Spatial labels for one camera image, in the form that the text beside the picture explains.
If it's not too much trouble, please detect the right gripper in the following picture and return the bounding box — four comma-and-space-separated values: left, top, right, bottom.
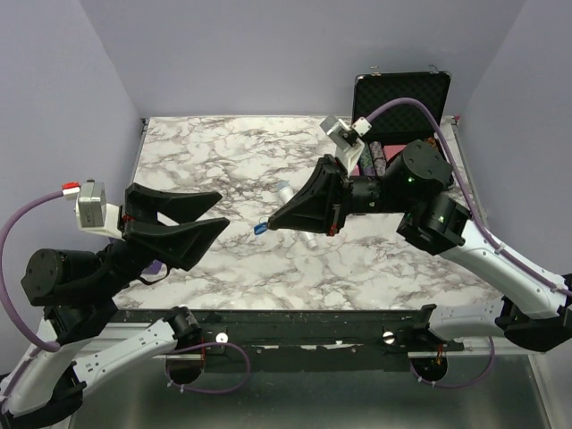
268, 155, 413, 237

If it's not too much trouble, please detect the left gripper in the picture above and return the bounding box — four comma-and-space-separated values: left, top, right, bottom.
94, 181, 231, 298

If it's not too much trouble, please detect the blue key tag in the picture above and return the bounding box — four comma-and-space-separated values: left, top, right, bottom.
253, 222, 268, 236

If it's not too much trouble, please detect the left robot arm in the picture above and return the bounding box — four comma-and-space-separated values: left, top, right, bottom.
1, 181, 229, 428

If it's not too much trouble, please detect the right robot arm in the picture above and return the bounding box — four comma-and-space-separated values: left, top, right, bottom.
268, 140, 571, 352

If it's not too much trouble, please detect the white toy microphone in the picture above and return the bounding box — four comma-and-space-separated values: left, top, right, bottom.
274, 180, 318, 250

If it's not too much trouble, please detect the purple box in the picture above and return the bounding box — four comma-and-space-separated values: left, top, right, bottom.
143, 260, 163, 275

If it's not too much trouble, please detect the black poker chip case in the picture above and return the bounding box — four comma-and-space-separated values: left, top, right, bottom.
351, 69, 451, 176

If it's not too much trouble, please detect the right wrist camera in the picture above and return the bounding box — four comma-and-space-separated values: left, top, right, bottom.
320, 115, 372, 176

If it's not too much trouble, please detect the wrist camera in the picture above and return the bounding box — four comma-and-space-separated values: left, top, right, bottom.
320, 115, 372, 176
62, 180, 122, 240

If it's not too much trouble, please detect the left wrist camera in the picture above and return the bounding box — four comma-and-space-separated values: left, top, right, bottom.
62, 180, 122, 240

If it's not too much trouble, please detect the black mounting rail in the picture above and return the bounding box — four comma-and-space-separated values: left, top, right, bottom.
102, 307, 466, 372

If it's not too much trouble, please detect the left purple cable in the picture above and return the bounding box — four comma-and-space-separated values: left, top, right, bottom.
0, 189, 77, 403

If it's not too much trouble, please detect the purple cable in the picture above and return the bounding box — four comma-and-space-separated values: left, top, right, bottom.
0, 189, 77, 403
366, 97, 572, 296

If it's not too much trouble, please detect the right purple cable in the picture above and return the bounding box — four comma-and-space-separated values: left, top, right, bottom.
366, 97, 572, 296

